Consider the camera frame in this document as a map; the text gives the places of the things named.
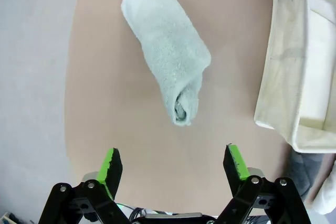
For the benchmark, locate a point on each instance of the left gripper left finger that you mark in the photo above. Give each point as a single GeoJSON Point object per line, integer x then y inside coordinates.
{"type": "Point", "coordinates": [111, 171]}

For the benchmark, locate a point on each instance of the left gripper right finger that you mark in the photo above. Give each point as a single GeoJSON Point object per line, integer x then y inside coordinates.
{"type": "Point", "coordinates": [233, 171]}

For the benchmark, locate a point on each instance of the dark towel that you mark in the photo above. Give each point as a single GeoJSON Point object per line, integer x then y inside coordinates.
{"type": "Point", "coordinates": [302, 174]}

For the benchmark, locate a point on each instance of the white towel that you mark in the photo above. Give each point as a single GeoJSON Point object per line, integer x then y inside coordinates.
{"type": "Point", "coordinates": [326, 195]}
{"type": "Point", "coordinates": [317, 77]}

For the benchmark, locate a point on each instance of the mint green towel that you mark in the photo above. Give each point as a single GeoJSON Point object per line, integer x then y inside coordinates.
{"type": "Point", "coordinates": [162, 45]}

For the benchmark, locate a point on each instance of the cream fabric box, white towels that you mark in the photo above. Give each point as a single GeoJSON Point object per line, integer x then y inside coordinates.
{"type": "Point", "coordinates": [283, 77]}

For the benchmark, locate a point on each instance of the white folded towel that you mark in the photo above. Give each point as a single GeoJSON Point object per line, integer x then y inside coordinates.
{"type": "Point", "coordinates": [317, 77]}

